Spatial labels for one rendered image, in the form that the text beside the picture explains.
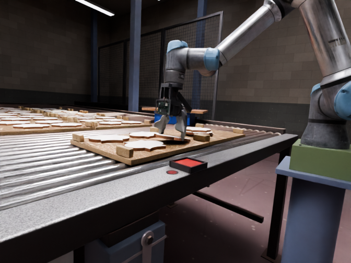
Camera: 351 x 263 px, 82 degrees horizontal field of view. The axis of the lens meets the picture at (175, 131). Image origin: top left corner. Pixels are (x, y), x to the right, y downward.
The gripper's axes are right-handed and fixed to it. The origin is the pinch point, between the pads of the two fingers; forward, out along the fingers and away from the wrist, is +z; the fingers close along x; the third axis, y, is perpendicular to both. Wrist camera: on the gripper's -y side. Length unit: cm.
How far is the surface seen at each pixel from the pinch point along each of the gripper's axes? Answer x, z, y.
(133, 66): -165, -68, -113
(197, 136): 4.2, -0.7, -11.7
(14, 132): -56, 5, 36
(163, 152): 8.9, 3.2, 14.5
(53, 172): 0.5, 7.3, 42.4
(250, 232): 4, 87, -119
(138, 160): 9.0, 4.7, 24.8
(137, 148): 2.6, 2.7, 19.8
